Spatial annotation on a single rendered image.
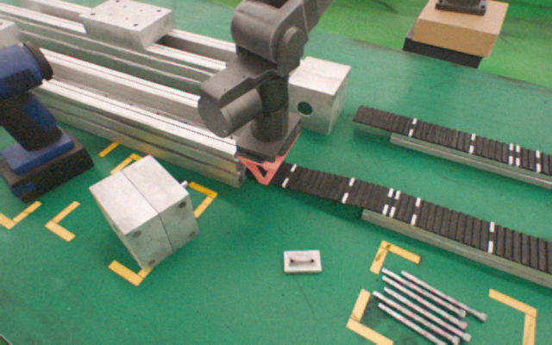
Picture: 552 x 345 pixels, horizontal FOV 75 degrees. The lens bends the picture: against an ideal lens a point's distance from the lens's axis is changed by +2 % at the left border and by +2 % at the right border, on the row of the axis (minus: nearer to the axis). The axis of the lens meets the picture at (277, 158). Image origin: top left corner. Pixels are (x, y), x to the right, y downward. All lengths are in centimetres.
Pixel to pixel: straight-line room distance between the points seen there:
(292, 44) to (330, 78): 26
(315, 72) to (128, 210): 41
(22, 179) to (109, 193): 19
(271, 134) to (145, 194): 19
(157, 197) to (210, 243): 11
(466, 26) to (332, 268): 71
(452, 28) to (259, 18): 67
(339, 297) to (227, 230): 19
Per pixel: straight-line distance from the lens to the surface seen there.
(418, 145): 70
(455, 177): 69
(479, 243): 57
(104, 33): 89
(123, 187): 52
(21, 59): 60
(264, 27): 42
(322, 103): 65
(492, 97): 91
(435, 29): 104
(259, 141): 52
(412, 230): 57
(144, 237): 49
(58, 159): 67
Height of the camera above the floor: 124
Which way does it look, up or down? 46 degrees down
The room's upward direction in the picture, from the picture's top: straight up
